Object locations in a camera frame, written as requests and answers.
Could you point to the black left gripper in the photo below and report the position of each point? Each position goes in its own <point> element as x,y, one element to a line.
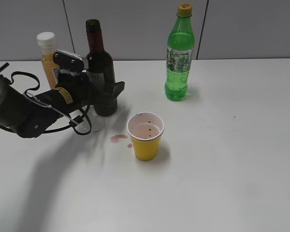
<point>76,92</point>

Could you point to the dark red wine bottle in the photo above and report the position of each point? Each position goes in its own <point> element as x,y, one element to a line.
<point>100,68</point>

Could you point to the yellow paper cup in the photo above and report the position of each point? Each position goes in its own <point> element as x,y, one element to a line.
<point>145,130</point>

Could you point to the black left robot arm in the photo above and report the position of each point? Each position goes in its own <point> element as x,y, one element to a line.
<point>30,116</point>

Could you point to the green soda bottle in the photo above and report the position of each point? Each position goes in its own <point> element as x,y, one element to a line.
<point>180,47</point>

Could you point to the orange juice bottle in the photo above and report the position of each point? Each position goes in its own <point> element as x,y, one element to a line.
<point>46,41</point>

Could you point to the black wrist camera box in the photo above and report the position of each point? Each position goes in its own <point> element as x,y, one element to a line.
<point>68,61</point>

